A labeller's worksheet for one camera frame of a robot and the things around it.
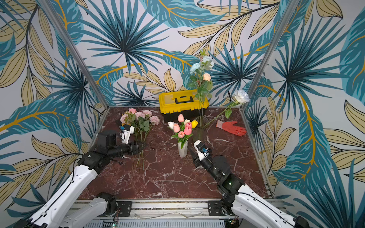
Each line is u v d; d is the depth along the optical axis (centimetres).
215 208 73
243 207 60
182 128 72
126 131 66
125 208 74
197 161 62
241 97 65
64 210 42
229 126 110
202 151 57
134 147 66
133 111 105
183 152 93
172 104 100
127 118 104
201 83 78
